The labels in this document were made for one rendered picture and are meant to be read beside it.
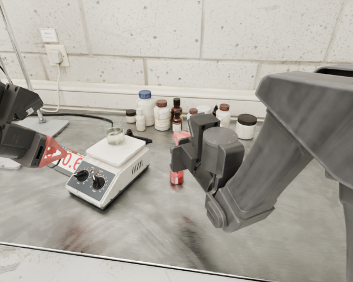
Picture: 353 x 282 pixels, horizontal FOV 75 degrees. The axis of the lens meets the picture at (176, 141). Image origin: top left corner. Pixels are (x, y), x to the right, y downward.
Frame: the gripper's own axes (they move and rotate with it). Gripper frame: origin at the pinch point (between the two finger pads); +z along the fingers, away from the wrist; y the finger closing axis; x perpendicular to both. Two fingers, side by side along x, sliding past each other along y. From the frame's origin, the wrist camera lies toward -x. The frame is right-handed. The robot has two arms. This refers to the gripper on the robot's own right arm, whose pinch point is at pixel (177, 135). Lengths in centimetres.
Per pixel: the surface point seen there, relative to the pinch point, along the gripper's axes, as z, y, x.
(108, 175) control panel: 2.0, 17.7, 8.6
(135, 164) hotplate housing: 4.7, 10.1, 9.5
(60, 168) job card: 17.9, 29.8, 14.3
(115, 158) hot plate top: 4.7, 15.1, 5.9
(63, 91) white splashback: 62, 27, 6
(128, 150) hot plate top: 6.7, 11.2, 5.9
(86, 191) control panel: 1.9, 23.5, 11.3
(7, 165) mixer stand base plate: 25, 44, 14
